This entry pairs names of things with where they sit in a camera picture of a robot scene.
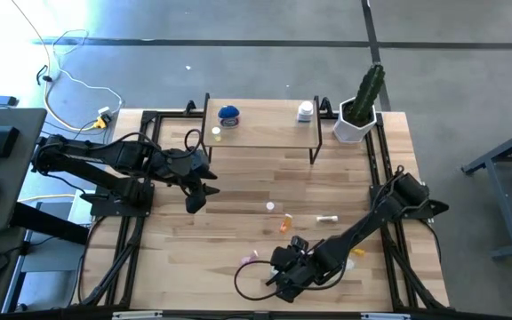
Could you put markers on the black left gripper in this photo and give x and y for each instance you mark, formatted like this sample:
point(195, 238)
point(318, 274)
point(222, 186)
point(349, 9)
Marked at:
point(191, 166)

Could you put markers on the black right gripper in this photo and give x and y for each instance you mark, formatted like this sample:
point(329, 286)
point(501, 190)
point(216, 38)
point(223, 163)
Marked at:
point(296, 271)

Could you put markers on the light pink pill vial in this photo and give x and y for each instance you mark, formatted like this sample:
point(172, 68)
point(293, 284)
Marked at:
point(249, 258)

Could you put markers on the small orange pill bottle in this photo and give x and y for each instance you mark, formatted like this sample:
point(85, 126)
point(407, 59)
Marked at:
point(286, 222)

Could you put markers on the small yellow-capped vial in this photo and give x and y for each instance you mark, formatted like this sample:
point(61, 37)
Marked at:
point(216, 131)

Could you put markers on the salmon pink pill vial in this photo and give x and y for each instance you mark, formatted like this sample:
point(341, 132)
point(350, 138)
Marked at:
point(270, 206)

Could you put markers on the Tums bottle blue cap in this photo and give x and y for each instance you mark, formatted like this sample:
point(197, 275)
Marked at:
point(228, 116)

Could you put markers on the white Dramamine tube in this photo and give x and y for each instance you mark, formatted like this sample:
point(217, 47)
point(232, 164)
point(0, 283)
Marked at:
point(327, 218)

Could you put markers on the tiny yellow pill vial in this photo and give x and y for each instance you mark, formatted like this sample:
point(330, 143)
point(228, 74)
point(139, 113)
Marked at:
point(359, 252)

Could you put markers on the tall white pill bottle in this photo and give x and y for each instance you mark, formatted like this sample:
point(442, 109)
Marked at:
point(305, 111)

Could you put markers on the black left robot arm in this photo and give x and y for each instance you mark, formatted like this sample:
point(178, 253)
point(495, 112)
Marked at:
point(105, 155)

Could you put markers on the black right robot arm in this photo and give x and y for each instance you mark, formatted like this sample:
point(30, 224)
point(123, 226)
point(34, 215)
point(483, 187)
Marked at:
point(362, 226)

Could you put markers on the wooden shelf black metal legs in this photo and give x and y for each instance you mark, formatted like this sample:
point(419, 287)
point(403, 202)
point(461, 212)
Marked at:
point(265, 129)

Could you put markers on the yellow plug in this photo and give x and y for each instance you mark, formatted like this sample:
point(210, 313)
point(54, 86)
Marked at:
point(100, 122)

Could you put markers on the white power adapter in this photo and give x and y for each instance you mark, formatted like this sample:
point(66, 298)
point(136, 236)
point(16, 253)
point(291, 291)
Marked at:
point(105, 111)

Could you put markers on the white box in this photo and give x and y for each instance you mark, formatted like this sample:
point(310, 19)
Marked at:
point(78, 213)

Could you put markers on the white hexagonal planter pot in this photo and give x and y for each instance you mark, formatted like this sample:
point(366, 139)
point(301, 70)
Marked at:
point(349, 133)

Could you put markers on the black desk beam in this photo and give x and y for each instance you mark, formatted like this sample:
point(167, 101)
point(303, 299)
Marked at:
point(47, 222)

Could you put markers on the green cactus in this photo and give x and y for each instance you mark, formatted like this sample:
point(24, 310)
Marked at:
point(369, 91)

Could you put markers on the blue-grey metal stand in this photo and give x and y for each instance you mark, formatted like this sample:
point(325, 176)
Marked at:
point(505, 209)

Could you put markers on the black aluminium rig frame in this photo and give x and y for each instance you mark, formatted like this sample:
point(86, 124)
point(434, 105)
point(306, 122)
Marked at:
point(149, 115)

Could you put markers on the silver aluminium bracket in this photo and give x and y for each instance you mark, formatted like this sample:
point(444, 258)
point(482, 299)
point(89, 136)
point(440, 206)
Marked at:
point(136, 315)
point(385, 316)

